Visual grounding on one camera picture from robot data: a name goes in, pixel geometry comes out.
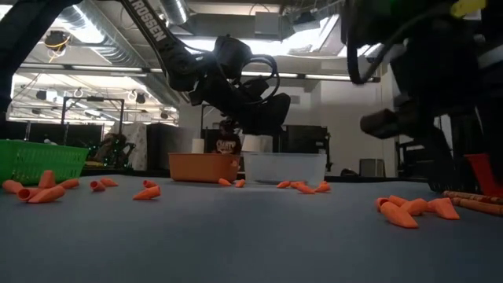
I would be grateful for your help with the black gantry frame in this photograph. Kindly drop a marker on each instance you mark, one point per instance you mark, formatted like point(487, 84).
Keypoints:
point(203, 118)

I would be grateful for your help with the grey metal ceiling duct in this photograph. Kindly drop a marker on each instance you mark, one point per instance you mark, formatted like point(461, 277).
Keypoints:
point(332, 35)

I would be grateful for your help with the clear plastic bin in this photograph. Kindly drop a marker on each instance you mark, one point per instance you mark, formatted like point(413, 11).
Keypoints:
point(285, 168)

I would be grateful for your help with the person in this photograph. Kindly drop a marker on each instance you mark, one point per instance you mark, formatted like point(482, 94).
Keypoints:
point(228, 143)
point(114, 147)

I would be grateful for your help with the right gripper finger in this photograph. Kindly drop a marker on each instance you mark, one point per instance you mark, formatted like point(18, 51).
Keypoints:
point(436, 147)
point(379, 123)

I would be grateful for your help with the grey trash can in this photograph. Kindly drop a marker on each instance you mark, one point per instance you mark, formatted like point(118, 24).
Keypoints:
point(372, 167)

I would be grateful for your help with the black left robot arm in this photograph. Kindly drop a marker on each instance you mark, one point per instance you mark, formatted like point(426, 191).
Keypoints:
point(151, 29)

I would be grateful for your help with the black covered cabinet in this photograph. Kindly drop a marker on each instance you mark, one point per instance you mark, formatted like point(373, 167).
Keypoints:
point(169, 145)

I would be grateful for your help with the black stand frame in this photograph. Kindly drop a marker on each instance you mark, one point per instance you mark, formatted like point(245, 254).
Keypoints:
point(94, 99)

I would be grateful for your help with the white paper roll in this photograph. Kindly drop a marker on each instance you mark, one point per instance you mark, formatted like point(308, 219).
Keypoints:
point(198, 145)

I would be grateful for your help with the white lampshade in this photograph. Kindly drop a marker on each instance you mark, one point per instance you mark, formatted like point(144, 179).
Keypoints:
point(257, 144)

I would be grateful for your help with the black equipment cabinet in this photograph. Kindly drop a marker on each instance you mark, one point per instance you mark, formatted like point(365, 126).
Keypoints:
point(306, 141)

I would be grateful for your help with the red mesh basket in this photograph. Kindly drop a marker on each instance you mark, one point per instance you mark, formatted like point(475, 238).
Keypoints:
point(489, 177)

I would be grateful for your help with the ribbed ceiling duct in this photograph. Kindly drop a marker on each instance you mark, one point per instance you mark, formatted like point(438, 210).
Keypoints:
point(98, 31)

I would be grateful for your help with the black shelf unit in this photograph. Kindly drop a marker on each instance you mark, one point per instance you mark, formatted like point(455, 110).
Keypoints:
point(408, 157)

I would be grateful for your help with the ceiling light tube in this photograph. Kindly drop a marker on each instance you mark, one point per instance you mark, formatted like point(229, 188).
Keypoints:
point(326, 77)
point(98, 68)
point(287, 74)

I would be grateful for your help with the black metal table frame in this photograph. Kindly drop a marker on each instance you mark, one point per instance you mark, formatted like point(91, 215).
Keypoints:
point(137, 172)

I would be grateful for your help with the green mesh basket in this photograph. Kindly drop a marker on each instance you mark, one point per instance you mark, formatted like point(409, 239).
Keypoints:
point(39, 161)

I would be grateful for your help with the orange plastic bin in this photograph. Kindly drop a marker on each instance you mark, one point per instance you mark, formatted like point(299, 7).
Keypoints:
point(200, 167)

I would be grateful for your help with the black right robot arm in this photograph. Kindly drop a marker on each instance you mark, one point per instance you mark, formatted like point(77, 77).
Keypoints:
point(495, 98)

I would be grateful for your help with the grey wall vent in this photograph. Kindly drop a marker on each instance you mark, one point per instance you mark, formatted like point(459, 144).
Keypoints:
point(296, 99)

